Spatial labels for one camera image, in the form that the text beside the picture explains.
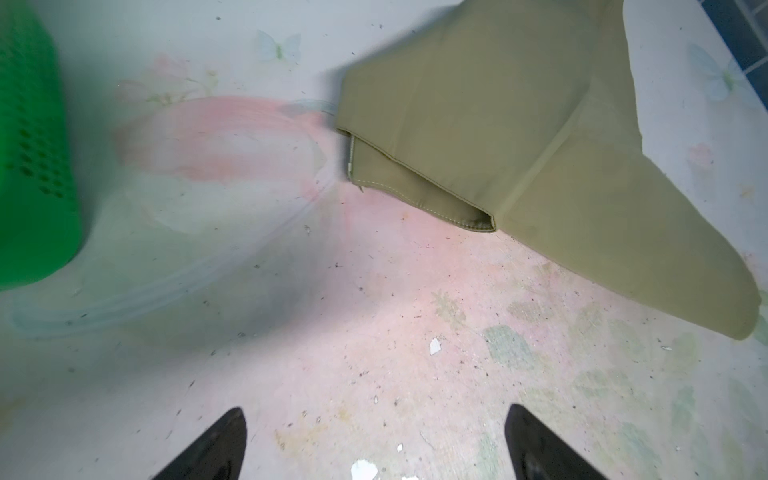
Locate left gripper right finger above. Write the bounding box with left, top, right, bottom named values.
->
left=504, top=404, right=607, bottom=480

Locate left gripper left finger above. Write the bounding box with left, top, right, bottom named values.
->
left=154, top=407, right=247, bottom=480

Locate olive green skirt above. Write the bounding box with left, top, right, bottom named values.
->
left=336, top=1, right=761, bottom=340

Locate green plastic basket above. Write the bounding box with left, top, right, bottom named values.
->
left=1, top=1, right=83, bottom=290

